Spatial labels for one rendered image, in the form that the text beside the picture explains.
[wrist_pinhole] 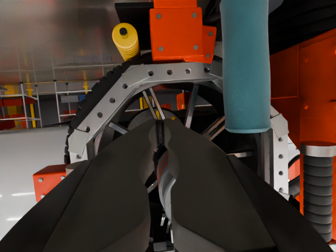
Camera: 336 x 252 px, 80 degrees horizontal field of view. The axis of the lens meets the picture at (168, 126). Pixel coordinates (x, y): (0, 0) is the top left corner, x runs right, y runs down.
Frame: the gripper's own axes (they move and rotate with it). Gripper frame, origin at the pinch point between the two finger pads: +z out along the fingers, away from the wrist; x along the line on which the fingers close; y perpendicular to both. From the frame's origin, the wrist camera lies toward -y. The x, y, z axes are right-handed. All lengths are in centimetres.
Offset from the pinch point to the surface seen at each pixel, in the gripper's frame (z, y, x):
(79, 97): 395, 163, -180
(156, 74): 36.2, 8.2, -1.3
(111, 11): 153, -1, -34
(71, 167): 9.6, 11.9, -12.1
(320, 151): 11.2, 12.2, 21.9
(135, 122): 80, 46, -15
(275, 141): 30.6, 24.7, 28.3
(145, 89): 44.2, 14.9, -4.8
